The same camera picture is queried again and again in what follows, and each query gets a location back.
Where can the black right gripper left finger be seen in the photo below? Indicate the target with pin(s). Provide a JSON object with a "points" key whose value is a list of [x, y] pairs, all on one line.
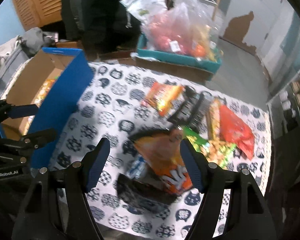
{"points": [[39, 215]]}

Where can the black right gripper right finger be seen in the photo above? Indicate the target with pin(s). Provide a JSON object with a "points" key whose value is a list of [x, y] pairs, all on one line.
{"points": [[248, 214]]}

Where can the green bean snack bag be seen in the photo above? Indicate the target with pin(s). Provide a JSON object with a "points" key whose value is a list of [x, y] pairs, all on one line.
{"points": [[216, 151]]}

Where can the yellow potato stick snack pack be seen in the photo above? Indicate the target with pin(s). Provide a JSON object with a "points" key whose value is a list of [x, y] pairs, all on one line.
{"points": [[38, 100]]}

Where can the orange brown chips bag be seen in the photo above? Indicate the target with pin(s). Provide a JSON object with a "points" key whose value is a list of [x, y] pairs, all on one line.
{"points": [[161, 151]]}

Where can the silver blue snack packet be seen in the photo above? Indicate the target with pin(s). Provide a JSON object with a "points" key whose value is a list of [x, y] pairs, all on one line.
{"points": [[138, 168]]}

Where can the blue cardboard box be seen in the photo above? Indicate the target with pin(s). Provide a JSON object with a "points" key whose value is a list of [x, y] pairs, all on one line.
{"points": [[72, 74]]}

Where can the red snack bag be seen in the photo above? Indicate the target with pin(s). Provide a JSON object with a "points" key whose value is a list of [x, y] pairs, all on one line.
{"points": [[233, 129]]}

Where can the grey clothes pile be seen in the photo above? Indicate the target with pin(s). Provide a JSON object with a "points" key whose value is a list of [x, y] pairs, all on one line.
{"points": [[19, 50]]}

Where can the shoe rack with shoes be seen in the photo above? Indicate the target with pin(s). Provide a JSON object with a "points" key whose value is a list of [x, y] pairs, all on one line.
{"points": [[284, 108]]}

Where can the cat pattern table cloth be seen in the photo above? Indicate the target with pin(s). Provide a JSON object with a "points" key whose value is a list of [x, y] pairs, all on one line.
{"points": [[118, 171]]}

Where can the black snack bag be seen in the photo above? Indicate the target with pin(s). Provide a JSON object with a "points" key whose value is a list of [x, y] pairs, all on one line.
{"points": [[192, 110]]}

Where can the orange noodle snack bag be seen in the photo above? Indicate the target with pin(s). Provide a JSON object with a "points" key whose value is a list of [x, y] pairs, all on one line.
{"points": [[160, 97]]}

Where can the brown cardboard box under tray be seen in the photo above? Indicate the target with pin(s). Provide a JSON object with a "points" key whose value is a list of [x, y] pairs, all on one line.
{"points": [[189, 73]]}

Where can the wooden louvered cabinet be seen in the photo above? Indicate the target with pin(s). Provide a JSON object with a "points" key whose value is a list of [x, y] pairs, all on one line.
{"points": [[38, 13]]}

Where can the teal tray box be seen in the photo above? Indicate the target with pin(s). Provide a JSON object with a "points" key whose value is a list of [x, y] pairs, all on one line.
{"points": [[208, 65]]}

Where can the black hanging coat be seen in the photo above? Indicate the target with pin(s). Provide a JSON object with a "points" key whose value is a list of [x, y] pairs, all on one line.
{"points": [[102, 26]]}

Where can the clear plastic bag of goods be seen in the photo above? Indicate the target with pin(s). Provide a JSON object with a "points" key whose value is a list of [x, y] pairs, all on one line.
{"points": [[185, 29]]}

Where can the white printed plastic bag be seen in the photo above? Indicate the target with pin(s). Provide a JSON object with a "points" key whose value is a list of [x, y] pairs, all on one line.
{"points": [[142, 10]]}

